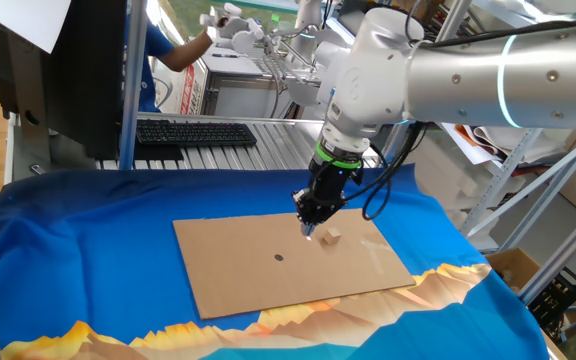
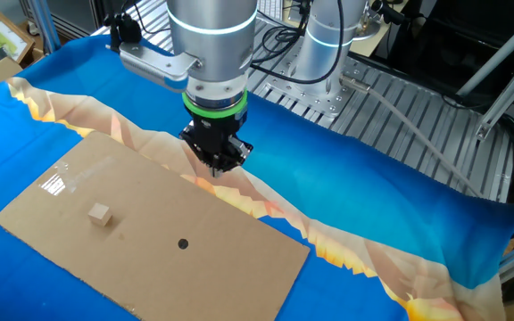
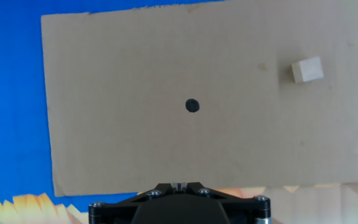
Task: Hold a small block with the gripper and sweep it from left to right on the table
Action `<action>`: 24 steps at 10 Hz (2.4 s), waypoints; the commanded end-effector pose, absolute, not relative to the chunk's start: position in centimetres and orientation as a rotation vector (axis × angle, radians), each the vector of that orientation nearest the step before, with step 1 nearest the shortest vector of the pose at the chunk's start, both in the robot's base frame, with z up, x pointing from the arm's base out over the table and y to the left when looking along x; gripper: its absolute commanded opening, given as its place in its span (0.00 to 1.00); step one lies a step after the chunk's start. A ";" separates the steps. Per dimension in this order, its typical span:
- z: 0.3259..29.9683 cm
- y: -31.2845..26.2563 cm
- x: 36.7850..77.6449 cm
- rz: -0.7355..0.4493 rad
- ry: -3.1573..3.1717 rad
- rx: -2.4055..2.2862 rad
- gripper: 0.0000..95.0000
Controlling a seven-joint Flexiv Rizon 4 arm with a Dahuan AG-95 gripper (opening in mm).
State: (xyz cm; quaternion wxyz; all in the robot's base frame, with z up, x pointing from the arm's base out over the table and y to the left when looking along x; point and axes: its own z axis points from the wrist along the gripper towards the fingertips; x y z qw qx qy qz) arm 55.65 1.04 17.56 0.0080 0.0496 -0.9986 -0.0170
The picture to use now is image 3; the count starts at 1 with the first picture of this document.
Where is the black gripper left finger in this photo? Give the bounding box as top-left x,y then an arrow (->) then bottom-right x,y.
88,182 -> 180,224

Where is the brown cardboard sheet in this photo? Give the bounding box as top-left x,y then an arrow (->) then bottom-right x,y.
40,0 -> 358,197

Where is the small wooden block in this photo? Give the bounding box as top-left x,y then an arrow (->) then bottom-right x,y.
291,56 -> 324,84

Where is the blue mountain print cloth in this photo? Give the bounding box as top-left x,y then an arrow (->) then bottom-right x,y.
0,0 -> 358,224

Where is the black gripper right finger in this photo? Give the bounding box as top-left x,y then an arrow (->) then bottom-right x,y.
178,182 -> 272,224

